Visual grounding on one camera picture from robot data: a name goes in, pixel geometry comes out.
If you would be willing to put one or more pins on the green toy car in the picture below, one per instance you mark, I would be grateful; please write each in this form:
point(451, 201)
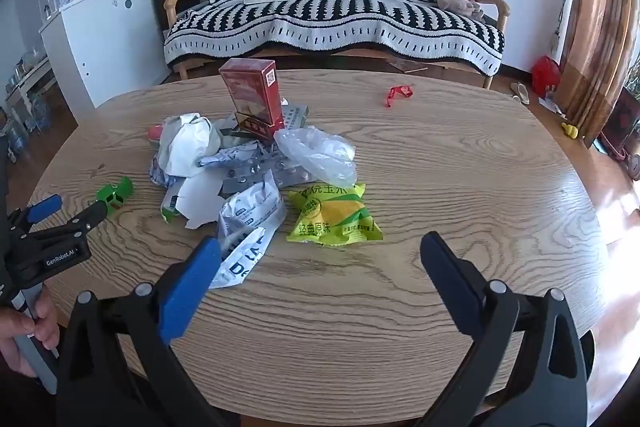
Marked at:
point(114, 196)

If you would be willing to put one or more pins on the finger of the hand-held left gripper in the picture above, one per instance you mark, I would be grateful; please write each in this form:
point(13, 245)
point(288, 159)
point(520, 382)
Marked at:
point(82, 219)
point(45, 207)

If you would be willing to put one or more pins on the white and blue plastic wrapper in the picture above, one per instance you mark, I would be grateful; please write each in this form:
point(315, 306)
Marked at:
point(247, 217)

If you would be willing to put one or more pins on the crumpled white paper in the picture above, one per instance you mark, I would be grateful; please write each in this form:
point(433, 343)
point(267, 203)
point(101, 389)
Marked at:
point(187, 142)

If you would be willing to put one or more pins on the flat red box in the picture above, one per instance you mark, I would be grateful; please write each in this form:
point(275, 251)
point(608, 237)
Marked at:
point(260, 127)

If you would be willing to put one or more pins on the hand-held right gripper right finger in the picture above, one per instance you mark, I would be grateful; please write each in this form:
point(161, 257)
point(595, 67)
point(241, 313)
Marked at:
point(450, 282)

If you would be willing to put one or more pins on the wooden sofa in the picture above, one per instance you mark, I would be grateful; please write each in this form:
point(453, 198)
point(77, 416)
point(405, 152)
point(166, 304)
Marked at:
point(182, 2)

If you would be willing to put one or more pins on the wall hanging ornament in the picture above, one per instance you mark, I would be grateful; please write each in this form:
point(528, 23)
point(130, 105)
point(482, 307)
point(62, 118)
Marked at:
point(554, 41)

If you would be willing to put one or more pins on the red bag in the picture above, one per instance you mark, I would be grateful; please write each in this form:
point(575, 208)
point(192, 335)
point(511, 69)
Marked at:
point(545, 77)

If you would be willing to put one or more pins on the black and white striped blanket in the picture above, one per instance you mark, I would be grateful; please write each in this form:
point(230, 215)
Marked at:
point(330, 12)

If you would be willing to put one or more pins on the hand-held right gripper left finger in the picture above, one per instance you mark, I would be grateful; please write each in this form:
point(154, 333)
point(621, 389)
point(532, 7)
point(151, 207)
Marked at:
point(192, 289)

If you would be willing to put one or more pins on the yellow toy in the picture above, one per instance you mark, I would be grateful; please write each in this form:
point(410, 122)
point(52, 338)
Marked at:
point(570, 131)

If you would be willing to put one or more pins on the pink tricycle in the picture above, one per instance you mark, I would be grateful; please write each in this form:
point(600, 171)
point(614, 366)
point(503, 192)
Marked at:
point(627, 157)

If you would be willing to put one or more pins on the tall red box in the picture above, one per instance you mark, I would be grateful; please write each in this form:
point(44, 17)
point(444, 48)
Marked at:
point(250, 87)

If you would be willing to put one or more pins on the person's left hand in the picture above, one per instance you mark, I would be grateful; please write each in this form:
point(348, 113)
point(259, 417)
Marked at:
point(47, 322)

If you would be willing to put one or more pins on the torn white carton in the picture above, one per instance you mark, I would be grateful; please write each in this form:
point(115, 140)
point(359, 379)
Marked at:
point(200, 199)

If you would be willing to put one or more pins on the yellow snack packet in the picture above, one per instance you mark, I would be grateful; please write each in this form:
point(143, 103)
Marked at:
point(335, 217)

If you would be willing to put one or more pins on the beige slipper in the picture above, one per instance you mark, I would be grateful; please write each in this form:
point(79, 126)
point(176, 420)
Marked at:
point(526, 97)
point(518, 88)

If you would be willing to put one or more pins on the brown curtain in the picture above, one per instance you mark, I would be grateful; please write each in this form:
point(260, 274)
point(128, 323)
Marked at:
point(597, 17)

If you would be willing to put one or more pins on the white cabinet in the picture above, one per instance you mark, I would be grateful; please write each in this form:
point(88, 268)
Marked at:
point(105, 42)

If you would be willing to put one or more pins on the white papers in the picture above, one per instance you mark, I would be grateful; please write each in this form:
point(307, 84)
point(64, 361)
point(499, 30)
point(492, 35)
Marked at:
point(550, 103)

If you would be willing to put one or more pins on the clear plastic bag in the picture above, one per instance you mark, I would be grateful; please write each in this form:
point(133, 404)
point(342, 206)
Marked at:
point(320, 152)

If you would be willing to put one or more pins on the metal storage rack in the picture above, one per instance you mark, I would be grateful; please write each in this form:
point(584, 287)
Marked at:
point(25, 107)

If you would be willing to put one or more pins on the red ribbon scrap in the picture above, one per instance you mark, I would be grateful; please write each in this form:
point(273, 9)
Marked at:
point(395, 94)

